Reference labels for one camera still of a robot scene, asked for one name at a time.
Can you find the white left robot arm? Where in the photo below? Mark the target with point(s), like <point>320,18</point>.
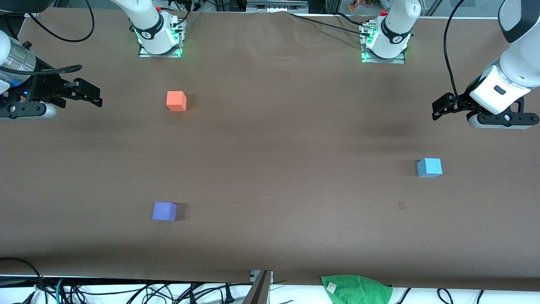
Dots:
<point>394,25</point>

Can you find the blue block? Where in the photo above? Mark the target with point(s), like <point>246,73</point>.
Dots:
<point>429,167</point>

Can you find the aluminium profile post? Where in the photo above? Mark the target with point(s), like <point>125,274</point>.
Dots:
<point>259,291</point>

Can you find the purple block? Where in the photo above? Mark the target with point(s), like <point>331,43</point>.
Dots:
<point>164,211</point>

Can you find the orange block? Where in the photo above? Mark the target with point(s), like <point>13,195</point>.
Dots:
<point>176,101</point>

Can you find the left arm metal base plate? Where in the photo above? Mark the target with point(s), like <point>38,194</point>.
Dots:
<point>398,59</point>

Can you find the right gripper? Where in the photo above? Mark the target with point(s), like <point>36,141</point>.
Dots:
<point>43,86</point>

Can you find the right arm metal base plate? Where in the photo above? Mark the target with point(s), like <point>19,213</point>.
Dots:
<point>145,54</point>

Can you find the green cloth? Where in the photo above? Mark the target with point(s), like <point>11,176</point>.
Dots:
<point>356,290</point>

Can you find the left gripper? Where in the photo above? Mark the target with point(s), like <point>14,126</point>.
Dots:
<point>460,102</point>

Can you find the brown table cover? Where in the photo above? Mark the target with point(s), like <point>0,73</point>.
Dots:
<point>270,147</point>

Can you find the grey device with ports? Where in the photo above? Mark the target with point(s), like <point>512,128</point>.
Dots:
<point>276,5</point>

